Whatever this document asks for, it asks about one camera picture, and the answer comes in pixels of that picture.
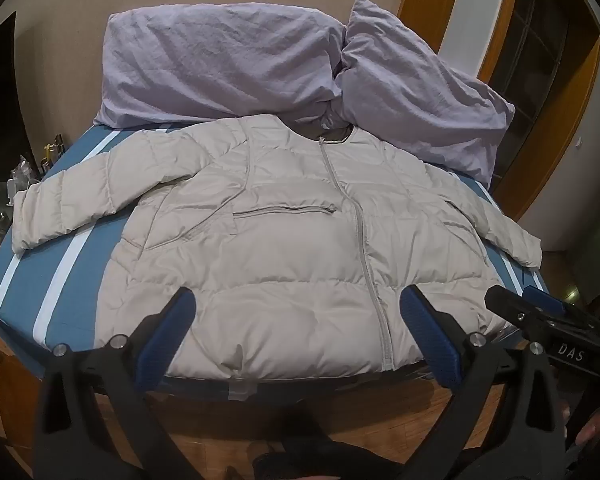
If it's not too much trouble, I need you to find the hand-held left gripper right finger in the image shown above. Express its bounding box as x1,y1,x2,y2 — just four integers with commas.
399,285,568,480

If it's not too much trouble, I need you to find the blue white striped bed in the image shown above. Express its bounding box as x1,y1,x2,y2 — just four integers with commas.
0,120,551,397

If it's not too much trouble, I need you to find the yellow capped bottle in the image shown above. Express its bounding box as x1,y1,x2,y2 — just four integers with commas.
40,134,64,170

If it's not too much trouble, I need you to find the clear plastic bag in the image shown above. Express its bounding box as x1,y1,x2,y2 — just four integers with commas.
6,159,35,197

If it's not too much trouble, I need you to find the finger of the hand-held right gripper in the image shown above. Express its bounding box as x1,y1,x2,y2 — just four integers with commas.
484,285,537,325
524,285,565,312

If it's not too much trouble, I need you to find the person's right hand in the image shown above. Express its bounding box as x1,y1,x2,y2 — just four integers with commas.
565,400,600,463

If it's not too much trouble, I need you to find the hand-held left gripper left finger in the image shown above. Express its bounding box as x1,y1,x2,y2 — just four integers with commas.
32,286,201,480

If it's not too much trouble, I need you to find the lavender pillow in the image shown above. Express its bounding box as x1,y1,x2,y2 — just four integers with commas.
325,0,516,188
94,0,348,128

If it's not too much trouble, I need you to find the dark glass door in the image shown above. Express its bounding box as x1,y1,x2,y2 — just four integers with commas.
480,0,600,201

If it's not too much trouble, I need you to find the beige puffer jacket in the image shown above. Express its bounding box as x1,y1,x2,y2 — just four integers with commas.
11,114,543,378

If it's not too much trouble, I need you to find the wooden door frame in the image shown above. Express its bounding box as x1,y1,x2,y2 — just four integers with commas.
397,0,600,222

